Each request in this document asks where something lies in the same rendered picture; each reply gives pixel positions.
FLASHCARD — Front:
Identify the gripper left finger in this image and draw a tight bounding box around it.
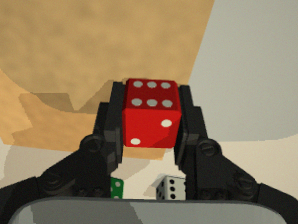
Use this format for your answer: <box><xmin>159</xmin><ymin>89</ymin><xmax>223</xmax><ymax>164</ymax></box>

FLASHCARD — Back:
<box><xmin>0</xmin><ymin>82</ymin><xmax>125</xmax><ymax>224</ymax></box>

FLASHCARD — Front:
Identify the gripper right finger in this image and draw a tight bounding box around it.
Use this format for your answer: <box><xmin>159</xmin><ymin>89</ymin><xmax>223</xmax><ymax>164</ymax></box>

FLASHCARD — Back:
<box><xmin>173</xmin><ymin>85</ymin><xmax>298</xmax><ymax>224</ymax></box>

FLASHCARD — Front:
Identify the red die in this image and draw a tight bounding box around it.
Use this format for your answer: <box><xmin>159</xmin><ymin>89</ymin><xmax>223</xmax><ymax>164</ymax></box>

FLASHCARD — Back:
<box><xmin>122</xmin><ymin>78</ymin><xmax>181</xmax><ymax>148</ymax></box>

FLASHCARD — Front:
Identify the cream die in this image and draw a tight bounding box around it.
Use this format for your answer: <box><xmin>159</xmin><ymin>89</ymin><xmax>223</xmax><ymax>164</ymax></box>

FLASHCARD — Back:
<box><xmin>156</xmin><ymin>176</ymin><xmax>185</xmax><ymax>200</ymax></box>

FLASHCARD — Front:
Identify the tan flat mat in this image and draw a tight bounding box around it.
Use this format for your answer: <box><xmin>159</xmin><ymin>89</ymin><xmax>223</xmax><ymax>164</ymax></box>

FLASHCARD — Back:
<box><xmin>0</xmin><ymin>0</ymin><xmax>215</xmax><ymax>152</ymax></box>

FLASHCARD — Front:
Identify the green die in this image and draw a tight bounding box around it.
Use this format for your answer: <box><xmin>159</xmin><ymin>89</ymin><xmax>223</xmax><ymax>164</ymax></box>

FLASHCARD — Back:
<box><xmin>111</xmin><ymin>177</ymin><xmax>124</xmax><ymax>199</ymax></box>

